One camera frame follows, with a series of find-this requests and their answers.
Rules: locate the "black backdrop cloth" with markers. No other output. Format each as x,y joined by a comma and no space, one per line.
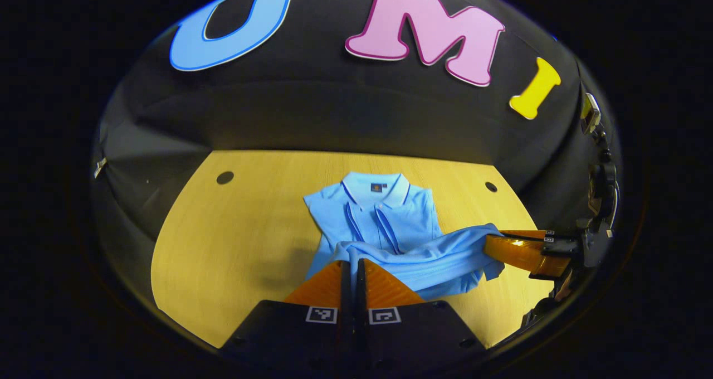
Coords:
334,106

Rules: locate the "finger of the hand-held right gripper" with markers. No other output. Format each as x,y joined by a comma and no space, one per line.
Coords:
523,255
526,234

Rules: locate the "white backdrop clip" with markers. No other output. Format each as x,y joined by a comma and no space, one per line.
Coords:
100,167

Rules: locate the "light blue T-shirt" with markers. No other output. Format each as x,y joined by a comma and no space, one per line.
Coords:
390,217

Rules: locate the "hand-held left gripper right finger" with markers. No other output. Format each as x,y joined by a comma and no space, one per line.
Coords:
361,295

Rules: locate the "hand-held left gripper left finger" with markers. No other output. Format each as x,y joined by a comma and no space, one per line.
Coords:
345,295

